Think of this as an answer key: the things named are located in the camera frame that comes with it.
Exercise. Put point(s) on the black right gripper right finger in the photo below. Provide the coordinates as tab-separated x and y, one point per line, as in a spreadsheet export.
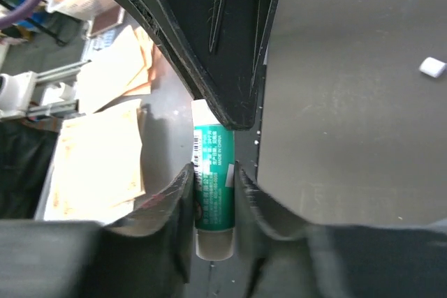
288	256

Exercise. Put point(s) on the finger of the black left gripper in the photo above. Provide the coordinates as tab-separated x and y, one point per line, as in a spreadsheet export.
217	47

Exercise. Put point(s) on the brown patterned paper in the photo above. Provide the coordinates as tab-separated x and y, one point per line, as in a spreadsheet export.
95	173

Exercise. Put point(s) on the operator dark clothed body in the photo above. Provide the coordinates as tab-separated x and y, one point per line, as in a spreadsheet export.
25	157

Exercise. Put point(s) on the green white glue stick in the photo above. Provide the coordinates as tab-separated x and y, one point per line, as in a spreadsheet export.
213	161

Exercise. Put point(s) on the white glue stick cap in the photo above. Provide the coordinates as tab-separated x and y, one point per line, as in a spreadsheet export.
432	67

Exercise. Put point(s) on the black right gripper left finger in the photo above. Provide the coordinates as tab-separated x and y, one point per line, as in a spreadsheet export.
147	253

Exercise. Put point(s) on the stacked brown paper sheets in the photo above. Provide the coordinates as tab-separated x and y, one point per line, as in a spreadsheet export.
126	68

